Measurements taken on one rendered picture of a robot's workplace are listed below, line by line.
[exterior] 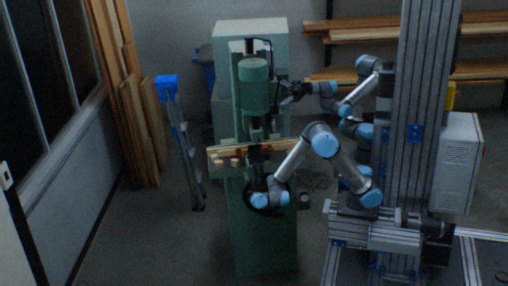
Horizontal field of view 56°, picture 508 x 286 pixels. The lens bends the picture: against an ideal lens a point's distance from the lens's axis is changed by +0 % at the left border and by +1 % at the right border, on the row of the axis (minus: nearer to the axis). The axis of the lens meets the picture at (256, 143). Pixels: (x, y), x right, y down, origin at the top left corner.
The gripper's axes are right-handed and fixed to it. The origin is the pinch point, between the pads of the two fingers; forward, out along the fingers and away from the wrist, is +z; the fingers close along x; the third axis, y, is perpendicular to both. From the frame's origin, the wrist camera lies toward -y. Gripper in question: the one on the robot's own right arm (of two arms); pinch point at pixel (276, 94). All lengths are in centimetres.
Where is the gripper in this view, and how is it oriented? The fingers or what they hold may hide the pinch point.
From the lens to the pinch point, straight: 282.4
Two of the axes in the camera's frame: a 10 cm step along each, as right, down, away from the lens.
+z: -9.9, 1.1, -1.0
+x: 1.4, 9.2, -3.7
